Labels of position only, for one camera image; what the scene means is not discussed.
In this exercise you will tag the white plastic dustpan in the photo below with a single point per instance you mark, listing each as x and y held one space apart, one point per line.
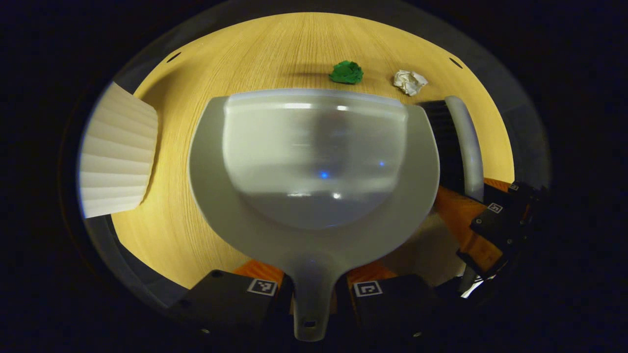
314 162

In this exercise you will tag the wooden desktop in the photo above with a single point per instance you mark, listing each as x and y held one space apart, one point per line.
196 68

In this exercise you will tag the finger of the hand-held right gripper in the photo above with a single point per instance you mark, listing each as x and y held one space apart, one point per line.
525 196
495 230

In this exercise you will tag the small white broom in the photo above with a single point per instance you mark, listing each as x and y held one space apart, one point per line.
466 142

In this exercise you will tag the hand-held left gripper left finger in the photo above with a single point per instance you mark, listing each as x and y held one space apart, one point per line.
225 301

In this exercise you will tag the white ribbed garbage bin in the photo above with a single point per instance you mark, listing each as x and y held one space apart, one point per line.
117 157

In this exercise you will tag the white paper ball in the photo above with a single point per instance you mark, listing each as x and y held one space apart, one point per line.
410 82

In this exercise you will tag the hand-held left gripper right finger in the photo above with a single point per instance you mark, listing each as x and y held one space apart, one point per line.
392 309

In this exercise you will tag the green paper ball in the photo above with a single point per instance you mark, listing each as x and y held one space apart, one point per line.
346 72

